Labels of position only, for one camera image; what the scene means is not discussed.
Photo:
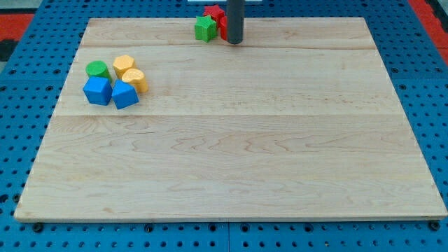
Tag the light wooden board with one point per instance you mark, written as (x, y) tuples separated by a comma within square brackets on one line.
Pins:
[(299, 122)]

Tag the green star block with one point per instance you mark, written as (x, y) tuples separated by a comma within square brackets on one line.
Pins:
[(205, 28)]

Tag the yellow heart block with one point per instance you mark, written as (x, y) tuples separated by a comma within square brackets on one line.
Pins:
[(137, 79)]

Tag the blue pentagon block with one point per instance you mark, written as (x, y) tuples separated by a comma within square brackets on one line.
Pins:
[(124, 95)]

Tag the red block behind rod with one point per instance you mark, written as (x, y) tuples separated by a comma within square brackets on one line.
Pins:
[(223, 27)]

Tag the red star block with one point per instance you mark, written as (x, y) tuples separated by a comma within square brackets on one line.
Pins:
[(216, 13)]

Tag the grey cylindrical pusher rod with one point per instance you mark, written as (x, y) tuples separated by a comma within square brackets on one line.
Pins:
[(235, 21)]

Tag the yellow hexagon block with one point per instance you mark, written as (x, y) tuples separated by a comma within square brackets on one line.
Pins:
[(122, 63)]

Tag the blue cube block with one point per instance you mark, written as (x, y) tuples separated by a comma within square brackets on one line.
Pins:
[(98, 90)]

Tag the green cylinder block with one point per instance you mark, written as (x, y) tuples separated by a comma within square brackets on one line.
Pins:
[(98, 68)]

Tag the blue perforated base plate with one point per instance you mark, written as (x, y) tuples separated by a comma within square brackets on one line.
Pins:
[(35, 73)]

